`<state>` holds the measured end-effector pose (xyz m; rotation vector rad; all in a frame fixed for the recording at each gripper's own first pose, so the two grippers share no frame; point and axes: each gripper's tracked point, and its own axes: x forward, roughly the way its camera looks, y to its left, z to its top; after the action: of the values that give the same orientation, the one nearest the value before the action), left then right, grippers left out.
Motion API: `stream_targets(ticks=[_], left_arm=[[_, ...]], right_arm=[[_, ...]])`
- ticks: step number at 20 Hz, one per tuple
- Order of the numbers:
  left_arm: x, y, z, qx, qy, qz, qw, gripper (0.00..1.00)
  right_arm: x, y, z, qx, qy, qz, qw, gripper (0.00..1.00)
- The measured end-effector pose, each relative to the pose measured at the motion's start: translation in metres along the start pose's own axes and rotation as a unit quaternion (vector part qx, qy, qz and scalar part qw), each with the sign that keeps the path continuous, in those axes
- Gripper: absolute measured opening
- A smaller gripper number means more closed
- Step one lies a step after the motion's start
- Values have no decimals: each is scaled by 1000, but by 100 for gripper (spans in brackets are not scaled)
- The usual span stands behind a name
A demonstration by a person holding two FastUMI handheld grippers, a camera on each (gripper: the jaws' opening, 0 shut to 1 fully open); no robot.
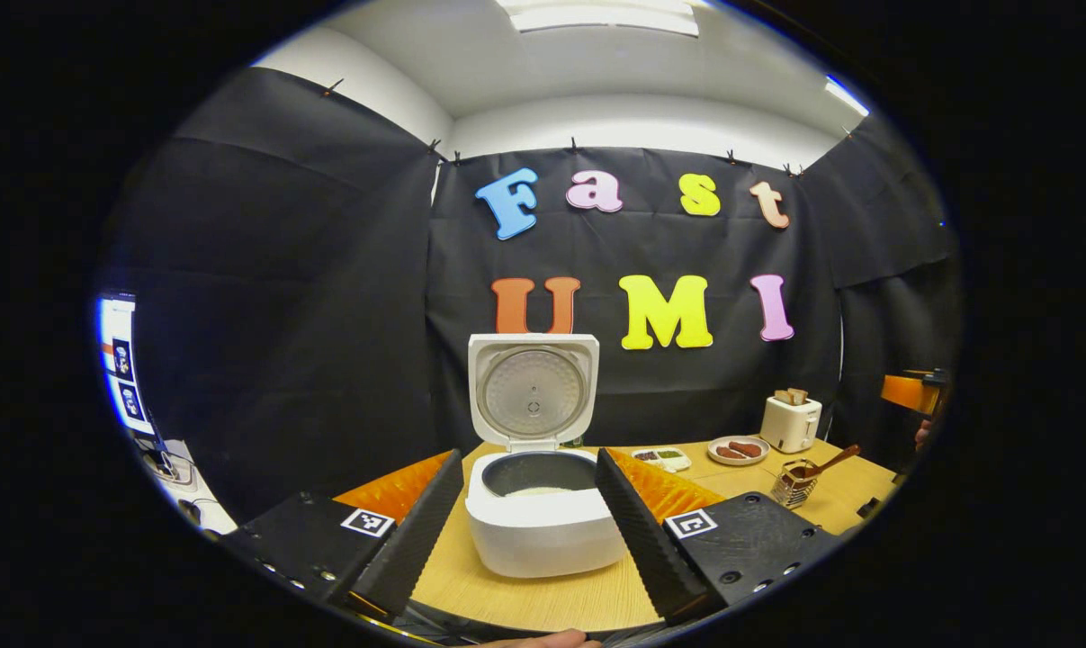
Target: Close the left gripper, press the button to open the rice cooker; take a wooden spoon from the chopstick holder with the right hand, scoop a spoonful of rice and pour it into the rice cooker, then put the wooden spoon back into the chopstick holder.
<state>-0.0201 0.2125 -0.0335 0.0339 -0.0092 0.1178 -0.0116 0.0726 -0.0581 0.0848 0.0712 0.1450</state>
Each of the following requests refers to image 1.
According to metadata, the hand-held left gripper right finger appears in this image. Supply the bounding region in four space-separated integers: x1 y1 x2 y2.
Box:
594 447 848 626

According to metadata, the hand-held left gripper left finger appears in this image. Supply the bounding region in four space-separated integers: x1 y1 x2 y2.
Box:
221 449 465 617

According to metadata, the brown wooden spoon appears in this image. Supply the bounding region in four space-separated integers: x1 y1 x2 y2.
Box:
790 444 862 480

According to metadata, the white rice cooker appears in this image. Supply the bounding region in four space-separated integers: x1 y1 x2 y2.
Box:
464 332 630 580

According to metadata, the wire chopstick holder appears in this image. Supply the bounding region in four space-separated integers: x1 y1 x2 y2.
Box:
770 459 821 510

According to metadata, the white divided grain dish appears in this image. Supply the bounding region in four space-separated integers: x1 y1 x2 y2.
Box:
631 446 693 473

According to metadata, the white round plate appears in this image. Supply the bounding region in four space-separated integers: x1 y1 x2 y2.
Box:
707 436 771 466

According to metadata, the white toaster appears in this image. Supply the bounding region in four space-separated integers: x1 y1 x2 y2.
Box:
759 394 823 454

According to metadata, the white side desk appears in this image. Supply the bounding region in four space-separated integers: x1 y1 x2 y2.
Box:
133 436 238 534

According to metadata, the black backdrop cloth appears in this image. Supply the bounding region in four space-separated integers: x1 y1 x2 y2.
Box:
97 65 962 523

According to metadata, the grey desk device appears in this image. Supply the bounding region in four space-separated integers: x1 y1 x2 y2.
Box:
145 445 193 485

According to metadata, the small ceiling light panel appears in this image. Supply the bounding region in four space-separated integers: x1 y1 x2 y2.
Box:
823 75 870 118

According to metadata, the computer monitor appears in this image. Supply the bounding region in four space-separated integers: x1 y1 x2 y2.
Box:
97 292 157 436

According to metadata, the large ceiling light panel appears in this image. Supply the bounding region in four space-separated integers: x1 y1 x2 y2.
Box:
493 0 701 37

